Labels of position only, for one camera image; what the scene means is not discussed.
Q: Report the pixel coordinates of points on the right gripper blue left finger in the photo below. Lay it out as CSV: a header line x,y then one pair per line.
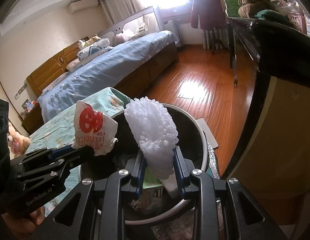
x,y
139,173

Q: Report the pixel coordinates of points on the green milk carton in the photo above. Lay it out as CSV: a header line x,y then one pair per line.
x,y
150,201

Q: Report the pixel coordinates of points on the person's left hand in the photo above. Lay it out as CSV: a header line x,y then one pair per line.
x,y
22,228

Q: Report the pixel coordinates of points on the white red printed plastic bag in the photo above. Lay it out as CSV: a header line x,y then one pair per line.
x,y
94,129

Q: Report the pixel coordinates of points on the blue bed cover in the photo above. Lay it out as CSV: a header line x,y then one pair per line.
x,y
106,70

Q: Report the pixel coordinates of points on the grey curtain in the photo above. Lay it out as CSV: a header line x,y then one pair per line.
x,y
113,11

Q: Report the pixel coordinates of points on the blue white folded quilt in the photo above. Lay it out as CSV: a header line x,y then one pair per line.
x,y
98,48

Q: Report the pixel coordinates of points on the white foam block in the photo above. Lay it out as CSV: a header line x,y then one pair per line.
x,y
170,186

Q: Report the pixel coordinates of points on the grey bed guard rail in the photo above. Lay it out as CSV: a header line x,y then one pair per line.
x,y
144,22

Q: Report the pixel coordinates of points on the small plush toys on quilt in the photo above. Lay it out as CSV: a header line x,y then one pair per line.
x,y
85,43

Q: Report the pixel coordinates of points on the dark wooden nightstand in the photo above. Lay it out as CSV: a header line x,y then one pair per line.
x,y
34,120

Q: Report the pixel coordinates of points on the brown plush on cabinet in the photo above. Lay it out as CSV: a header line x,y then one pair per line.
x,y
249,8

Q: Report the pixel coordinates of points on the black tv cabinet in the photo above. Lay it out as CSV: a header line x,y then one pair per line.
x,y
241,30

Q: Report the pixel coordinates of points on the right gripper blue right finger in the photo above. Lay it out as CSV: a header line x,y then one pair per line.
x,y
182,169

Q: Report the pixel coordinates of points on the pink white pillow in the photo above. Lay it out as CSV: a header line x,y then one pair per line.
x,y
72,65

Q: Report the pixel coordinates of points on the wooden headboard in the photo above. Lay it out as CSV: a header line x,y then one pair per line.
x,y
51,69

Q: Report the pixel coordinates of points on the small photo frame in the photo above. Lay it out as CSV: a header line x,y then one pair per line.
x,y
28,105

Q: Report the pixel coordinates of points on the white foam net sleeve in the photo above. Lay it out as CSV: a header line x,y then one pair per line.
x,y
155,133

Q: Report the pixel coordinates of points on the white air conditioner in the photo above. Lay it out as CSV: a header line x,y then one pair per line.
x,y
82,4

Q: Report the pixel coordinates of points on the dark red hanging coat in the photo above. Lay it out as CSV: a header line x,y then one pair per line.
x,y
208,13

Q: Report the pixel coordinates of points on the white round trash bin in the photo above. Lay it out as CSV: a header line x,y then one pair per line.
x,y
190,152

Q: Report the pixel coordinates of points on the cream teddy bear pink heart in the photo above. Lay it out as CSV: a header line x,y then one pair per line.
x,y
17,143

